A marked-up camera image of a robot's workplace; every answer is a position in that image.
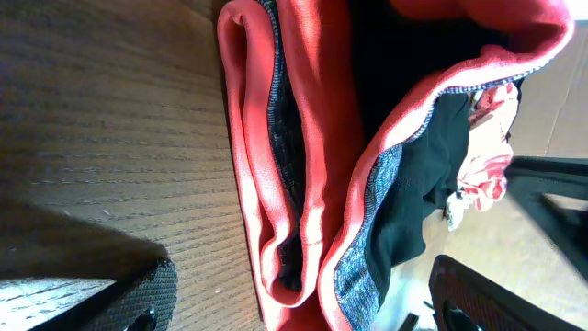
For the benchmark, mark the pink garment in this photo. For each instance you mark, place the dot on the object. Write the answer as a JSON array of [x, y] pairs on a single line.
[[481, 177]]

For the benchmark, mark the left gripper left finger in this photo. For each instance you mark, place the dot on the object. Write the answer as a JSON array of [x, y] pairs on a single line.
[[143, 301]]

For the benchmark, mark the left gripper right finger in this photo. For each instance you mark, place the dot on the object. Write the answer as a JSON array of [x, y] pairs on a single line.
[[463, 299]]

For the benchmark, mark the white floral garment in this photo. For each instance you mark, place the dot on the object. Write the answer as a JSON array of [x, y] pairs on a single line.
[[457, 204]]

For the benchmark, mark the black leggings red waistband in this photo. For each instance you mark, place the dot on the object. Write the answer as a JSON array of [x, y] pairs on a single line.
[[349, 123]]

